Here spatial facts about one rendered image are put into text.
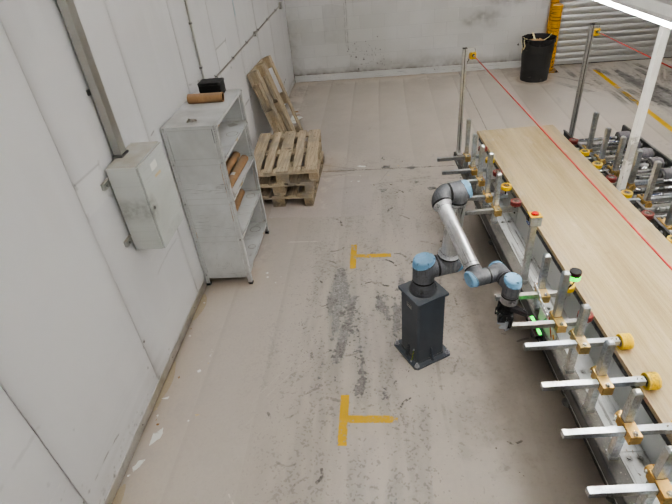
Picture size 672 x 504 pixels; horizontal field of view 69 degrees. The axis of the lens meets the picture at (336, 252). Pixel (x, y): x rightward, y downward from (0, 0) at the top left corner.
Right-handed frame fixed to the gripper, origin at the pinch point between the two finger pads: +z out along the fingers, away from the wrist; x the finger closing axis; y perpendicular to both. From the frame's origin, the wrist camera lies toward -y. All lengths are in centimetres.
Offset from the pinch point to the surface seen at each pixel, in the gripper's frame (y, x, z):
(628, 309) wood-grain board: -65, -2, -10
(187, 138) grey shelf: 209, -161, -55
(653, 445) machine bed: -49, 67, 10
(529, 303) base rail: -25.1, -33.6, 11.8
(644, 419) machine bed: -49, 57, 5
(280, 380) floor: 141, -42, 88
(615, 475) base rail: -27, 80, 11
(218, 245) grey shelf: 203, -161, 46
